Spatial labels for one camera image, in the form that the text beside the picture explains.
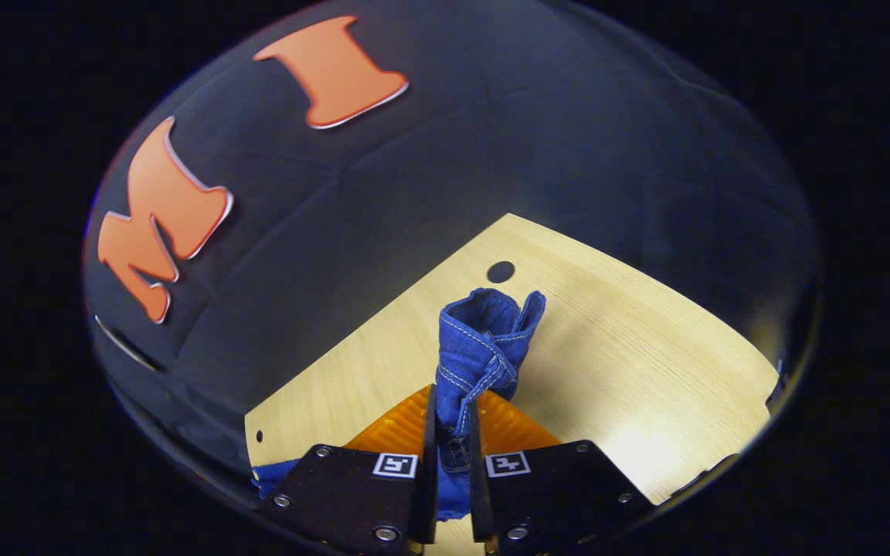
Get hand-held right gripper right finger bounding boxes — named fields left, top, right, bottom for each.
left=466, top=389, right=656, bottom=554

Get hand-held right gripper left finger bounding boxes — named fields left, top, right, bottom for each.
left=258, top=384, right=440, bottom=553

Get blue denim jeans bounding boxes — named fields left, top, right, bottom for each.
left=252, top=288, right=548, bottom=522

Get black backdrop cloth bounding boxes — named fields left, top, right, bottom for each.
left=83, top=0, right=820, bottom=472

